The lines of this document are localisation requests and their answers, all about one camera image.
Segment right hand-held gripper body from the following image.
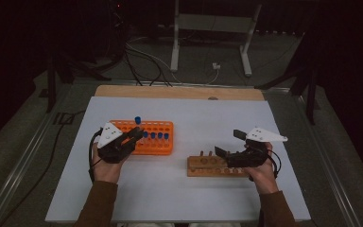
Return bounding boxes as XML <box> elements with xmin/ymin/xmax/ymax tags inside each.
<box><xmin>226</xmin><ymin>127</ymin><xmax>288</xmax><ymax>168</ymax></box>

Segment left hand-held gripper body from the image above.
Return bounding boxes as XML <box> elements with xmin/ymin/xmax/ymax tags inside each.
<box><xmin>96</xmin><ymin>122</ymin><xmax>137</xmax><ymax>165</ymax></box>

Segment orange plastic tube rack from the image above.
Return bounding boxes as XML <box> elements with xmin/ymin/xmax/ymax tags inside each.
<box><xmin>109</xmin><ymin>119</ymin><xmax>175</xmax><ymax>156</ymax></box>

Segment wooden tube rack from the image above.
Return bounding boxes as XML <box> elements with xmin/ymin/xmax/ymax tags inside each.
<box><xmin>186</xmin><ymin>150</ymin><xmax>255</xmax><ymax>178</ymax></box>

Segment person's left hand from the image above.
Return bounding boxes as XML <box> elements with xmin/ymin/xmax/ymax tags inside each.
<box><xmin>92</xmin><ymin>147</ymin><xmax>129</xmax><ymax>184</ymax></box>

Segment person's right hand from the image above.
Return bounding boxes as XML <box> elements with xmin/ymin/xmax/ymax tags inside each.
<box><xmin>245</xmin><ymin>142</ymin><xmax>280</xmax><ymax>196</ymax></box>

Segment white table mat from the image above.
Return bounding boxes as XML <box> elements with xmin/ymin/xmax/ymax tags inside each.
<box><xmin>44</xmin><ymin>96</ymin><xmax>312</xmax><ymax>223</ymax></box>

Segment black tripod stand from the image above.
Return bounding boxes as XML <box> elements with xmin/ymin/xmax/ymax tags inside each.
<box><xmin>254</xmin><ymin>58</ymin><xmax>321</xmax><ymax>126</ymax></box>
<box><xmin>45</xmin><ymin>51</ymin><xmax>112</xmax><ymax>114</ymax></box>

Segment dark equipment stand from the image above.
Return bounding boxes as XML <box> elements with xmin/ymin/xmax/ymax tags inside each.
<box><xmin>107</xmin><ymin>0</ymin><xmax>130</xmax><ymax>62</ymax></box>

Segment grey metal stand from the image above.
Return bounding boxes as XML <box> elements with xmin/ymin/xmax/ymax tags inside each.
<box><xmin>169</xmin><ymin>0</ymin><xmax>263</xmax><ymax>78</ymax></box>

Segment left hand-held gripper cable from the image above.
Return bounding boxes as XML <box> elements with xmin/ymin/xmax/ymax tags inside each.
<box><xmin>88</xmin><ymin>128</ymin><xmax>104</xmax><ymax>183</ymax></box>

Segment hand-held gripper cable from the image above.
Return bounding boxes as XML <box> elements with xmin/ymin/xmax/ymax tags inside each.
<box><xmin>249</xmin><ymin>147</ymin><xmax>283</xmax><ymax>183</ymax></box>
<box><xmin>88</xmin><ymin>128</ymin><xmax>104</xmax><ymax>183</ymax></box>

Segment right hand-held gripper cable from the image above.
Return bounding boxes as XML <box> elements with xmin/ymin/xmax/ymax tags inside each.
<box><xmin>249</xmin><ymin>147</ymin><xmax>283</xmax><ymax>183</ymax></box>

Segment black floor cables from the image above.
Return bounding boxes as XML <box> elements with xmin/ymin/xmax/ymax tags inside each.
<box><xmin>123</xmin><ymin>44</ymin><xmax>174</xmax><ymax>88</ymax></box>

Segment thin black floor cable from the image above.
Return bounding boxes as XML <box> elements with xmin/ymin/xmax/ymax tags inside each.
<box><xmin>0</xmin><ymin>109</ymin><xmax>87</xmax><ymax>227</ymax></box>

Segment white cable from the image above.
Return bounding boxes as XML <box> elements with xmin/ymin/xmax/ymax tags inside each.
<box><xmin>126</xmin><ymin>37</ymin><xmax>221</xmax><ymax>86</ymax></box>

